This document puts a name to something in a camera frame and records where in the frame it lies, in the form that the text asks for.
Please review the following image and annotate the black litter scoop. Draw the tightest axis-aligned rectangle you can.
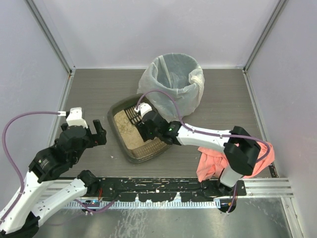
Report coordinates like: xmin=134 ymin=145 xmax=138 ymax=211
xmin=124 ymin=106 xmax=141 ymax=125

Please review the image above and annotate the grey plastic litter box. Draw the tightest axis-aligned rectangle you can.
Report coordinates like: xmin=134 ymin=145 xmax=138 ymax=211
xmin=107 ymin=94 xmax=171 ymax=164

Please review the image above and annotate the bin with white bag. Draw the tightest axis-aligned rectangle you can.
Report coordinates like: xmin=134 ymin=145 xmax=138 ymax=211
xmin=137 ymin=53 xmax=205 ymax=122

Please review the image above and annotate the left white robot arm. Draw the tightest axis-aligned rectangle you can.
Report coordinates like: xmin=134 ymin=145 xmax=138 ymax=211
xmin=0 ymin=120 xmax=106 ymax=238

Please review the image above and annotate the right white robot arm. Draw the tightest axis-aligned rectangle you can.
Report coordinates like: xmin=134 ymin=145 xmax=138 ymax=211
xmin=136 ymin=111 xmax=261 ymax=195

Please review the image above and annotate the beige cat litter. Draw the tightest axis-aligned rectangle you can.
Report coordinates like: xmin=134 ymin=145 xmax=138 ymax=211
xmin=114 ymin=110 xmax=145 ymax=150

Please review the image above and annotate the pink cloth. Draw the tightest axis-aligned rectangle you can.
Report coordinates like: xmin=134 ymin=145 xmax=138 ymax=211
xmin=196 ymin=143 xmax=275 ymax=182

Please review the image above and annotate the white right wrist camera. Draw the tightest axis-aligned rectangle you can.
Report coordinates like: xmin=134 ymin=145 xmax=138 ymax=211
xmin=134 ymin=103 xmax=153 ymax=118

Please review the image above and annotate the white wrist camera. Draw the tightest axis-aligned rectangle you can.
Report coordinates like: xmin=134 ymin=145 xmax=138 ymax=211
xmin=58 ymin=107 xmax=88 ymax=128
xmin=134 ymin=103 xmax=153 ymax=118

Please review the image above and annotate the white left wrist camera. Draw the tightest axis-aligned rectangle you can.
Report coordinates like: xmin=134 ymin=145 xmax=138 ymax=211
xmin=58 ymin=107 xmax=88 ymax=128

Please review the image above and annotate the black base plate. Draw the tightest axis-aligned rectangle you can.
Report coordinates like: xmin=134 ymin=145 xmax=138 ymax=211
xmin=84 ymin=177 xmax=233 ymax=202

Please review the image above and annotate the white slotted cable duct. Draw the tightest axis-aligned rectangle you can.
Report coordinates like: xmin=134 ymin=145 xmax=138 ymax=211
xmin=66 ymin=199 xmax=221 ymax=209

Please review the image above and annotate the left aluminium frame post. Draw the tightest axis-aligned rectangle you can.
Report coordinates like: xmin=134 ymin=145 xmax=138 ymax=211
xmin=25 ymin=0 xmax=74 ymax=75

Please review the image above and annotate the aluminium frame post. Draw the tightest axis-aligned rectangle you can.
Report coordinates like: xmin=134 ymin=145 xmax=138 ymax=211
xmin=243 ymin=0 xmax=289 ymax=73
xmin=25 ymin=0 xmax=74 ymax=75

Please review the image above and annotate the right aluminium frame post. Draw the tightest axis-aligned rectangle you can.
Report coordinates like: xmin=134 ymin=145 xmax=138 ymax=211
xmin=243 ymin=0 xmax=289 ymax=73

